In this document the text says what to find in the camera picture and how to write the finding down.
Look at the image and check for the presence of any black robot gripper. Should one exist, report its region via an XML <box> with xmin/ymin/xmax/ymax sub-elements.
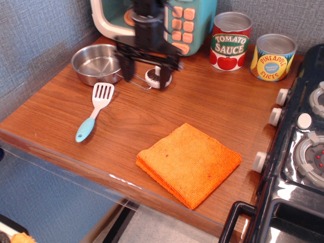
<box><xmin>114</xmin><ymin>15</ymin><xmax>182</xmax><ymax>91</ymax></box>

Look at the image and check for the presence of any stainless steel pot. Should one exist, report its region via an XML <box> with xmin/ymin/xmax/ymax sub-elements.
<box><xmin>71</xmin><ymin>44</ymin><xmax>152</xmax><ymax>90</ymax></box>

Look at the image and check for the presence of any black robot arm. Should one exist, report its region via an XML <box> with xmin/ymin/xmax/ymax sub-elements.
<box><xmin>114</xmin><ymin>1</ymin><xmax>181</xmax><ymax>90</ymax></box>

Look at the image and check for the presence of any white toy mushroom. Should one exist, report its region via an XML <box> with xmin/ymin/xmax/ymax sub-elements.
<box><xmin>145</xmin><ymin>66</ymin><xmax>172</xmax><ymax>89</ymax></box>

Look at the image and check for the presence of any orange plate in microwave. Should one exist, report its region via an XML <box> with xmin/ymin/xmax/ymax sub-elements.
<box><xmin>124</xmin><ymin>8</ymin><xmax>135</xmax><ymax>27</ymax></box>

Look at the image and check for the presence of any teal toy microwave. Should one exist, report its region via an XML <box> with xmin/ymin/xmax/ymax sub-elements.
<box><xmin>90</xmin><ymin>0</ymin><xmax>217</xmax><ymax>56</ymax></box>

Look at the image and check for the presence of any tomato sauce can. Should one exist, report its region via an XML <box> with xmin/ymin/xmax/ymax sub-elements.
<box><xmin>210</xmin><ymin>12</ymin><xmax>253</xmax><ymax>71</ymax></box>

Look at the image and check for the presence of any orange folded cloth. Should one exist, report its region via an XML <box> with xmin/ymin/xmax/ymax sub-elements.
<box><xmin>136</xmin><ymin>123</ymin><xmax>242</xmax><ymax>210</ymax></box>

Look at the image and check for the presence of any pineapple slices can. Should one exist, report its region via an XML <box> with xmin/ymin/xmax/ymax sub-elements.
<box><xmin>250</xmin><ymin>33</ymin><xmax>297</xmax><ymax>82</ymax></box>

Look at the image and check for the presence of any white stove knob middle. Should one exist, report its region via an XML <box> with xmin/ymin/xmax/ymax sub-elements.
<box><xmin>268</xmin><ymin>108</ymin><xmax>282</xmax><ymax>127</ymax></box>

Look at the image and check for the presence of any white stove knob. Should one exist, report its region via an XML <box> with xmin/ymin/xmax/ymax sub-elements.
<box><xmin>276</xmin><ymin>89</ymin><xmax>289</xmax><ymax>106</ymax></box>
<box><xmin>268</xmin><ymin>108</ymin><xmax>282</xmax><ymax>127</ymax></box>
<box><xmin>253</xmin><ymin>151</ymin><xmax>267</xmax><ymax>173</ymax></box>

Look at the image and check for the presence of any white stove knob rear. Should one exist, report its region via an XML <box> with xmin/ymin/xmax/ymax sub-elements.
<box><xmin>276</xmin><ymin>89</ymin><xmax>289</xmax><ymax>106</ymax></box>

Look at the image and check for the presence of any white stove knob front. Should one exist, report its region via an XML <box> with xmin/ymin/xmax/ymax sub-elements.
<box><xmin>253</xmin><ymin>151</ymin><xmax>267</xmax><ymax>173</ymax></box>

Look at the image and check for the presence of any white round stove button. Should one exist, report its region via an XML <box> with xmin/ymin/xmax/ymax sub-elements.
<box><xmin>297</xmin><ymin>113</ymin><xmax>312</xmax><ymax>130</ymax></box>

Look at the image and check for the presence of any grey stove burner rear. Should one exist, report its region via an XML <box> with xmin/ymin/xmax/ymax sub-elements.
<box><xmin>309</xmin><ymin>82</ymin><xmax>324</xmax><ymax>118</ymax></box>

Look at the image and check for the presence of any grey stove burner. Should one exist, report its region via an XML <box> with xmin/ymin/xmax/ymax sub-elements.
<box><xmin>309</xmin><ymin>82</ymin><xmax>324</xmax><ymax>118</ymax></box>
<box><xmin>294</xmin><ymin>131</ymin><xmax>323</xmax><ymax>188</ymax></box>

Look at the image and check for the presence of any grey stove burner front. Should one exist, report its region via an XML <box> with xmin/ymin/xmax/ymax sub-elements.
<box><xmin>294</xmin><ymin>131</ymin><xmax>323</xmax><ymax>188</ymax></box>

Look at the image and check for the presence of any black toy stove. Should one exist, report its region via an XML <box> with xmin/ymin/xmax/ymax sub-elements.
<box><xmin>219</xmin><ymin>44</ymin><xmax>323</xmax><ymax>242</ymax></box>

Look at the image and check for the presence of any white spatula blue handle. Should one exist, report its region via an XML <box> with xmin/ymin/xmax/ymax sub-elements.
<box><xmin>75</xmin><ymin>83</ymin><xmax>114</xmax><ymax>143</ymax></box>

